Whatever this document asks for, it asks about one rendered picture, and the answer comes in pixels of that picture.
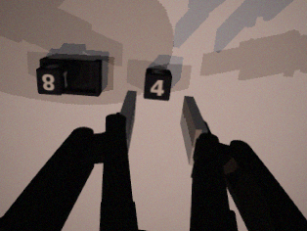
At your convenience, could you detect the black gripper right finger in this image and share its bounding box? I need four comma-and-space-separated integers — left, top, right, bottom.
180, 96, 307, 231

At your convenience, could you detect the black cube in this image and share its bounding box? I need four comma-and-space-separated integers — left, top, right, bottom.
36, 64, 69, 95
144, 69, 172, 101

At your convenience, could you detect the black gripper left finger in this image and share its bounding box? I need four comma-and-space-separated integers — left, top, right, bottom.
0, 90, 139, 231

